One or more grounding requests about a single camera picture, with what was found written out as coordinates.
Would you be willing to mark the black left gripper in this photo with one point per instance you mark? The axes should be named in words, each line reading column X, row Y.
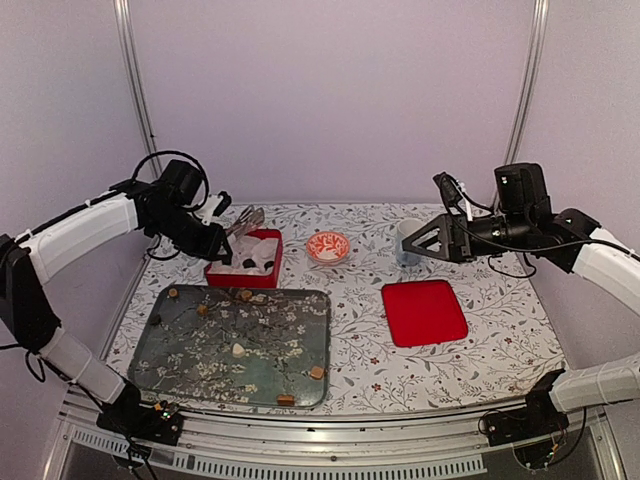
column 211, row 248

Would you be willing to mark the red patterned small bowl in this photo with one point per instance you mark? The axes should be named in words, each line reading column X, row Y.
column 328, row 247

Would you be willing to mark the caramel log chocolate bottom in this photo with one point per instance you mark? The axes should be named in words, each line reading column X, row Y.
column 286, row 400

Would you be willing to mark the aluminium post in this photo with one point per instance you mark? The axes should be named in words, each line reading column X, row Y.
column 125, row 31
column 531, row 70

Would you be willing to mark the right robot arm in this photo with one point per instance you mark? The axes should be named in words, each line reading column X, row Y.
column 593, row 308

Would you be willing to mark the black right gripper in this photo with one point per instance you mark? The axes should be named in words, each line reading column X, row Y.
column 453, row 232

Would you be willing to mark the blue floral glass tray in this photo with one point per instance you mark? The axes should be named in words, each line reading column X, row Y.
column 285, row 332

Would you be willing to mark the white paper cups liner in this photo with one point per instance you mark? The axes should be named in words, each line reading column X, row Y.
column 259, row 250

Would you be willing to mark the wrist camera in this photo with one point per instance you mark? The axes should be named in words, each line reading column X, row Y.
column 215, row 206
column 449, row 191

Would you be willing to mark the red chocolate box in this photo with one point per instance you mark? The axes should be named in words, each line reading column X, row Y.
column 251, row 281

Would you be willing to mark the white teardrop chocolate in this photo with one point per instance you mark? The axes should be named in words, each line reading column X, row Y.
column 238, row 351

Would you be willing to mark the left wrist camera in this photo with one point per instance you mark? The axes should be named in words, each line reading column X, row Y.
column 215, row 206

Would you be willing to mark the aluminium front rail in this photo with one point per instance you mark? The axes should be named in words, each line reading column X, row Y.
column 413, row 445

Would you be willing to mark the silver tongs white handle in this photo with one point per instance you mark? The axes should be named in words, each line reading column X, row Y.
column 250, row 219

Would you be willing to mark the caramel square chocolate right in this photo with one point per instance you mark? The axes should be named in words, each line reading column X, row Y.
column 317, row 373

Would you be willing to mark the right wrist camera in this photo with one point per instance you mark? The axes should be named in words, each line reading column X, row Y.
column 449, row 191

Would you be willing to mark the left aluminium post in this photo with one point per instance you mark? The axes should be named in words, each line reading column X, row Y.
column 125, row 31

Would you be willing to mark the right aluminium post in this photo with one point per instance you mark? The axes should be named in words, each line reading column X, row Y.
column 531, row 70

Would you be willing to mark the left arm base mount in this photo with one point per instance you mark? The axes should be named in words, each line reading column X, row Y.
column 160, row 423

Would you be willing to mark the red box lid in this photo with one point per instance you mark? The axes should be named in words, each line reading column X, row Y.
column 421, row 313

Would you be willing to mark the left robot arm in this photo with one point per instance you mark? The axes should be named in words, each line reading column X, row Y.
column 60, row 267

